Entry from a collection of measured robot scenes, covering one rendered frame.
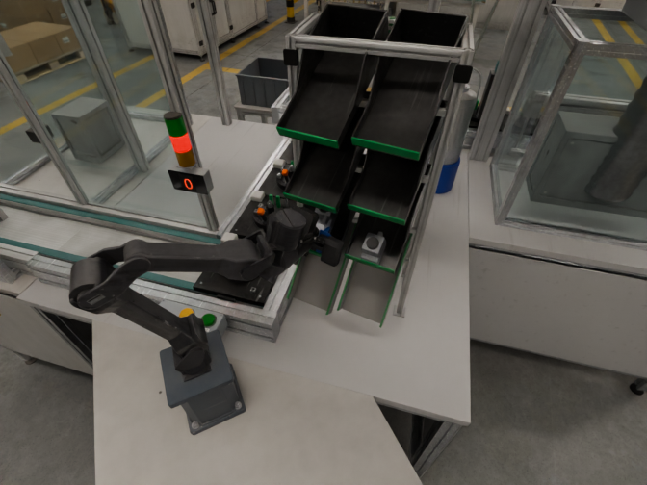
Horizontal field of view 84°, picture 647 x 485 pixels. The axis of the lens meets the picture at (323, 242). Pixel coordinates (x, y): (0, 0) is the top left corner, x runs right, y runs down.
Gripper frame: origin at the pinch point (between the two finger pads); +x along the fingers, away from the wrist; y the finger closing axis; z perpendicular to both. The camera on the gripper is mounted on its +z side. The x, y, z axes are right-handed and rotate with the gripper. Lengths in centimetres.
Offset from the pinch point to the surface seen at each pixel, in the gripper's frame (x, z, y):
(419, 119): 5.1, 29.0, -14.8
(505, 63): 119, 40, -20
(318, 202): 0.5, 6.9, 0.6
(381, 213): 3.8, 8.6, -13.4
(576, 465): 74, -107, -118
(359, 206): 3.5, 8.3, -8.2
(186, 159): 8.4, -0.5, 48.5
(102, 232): 5, -43, 89
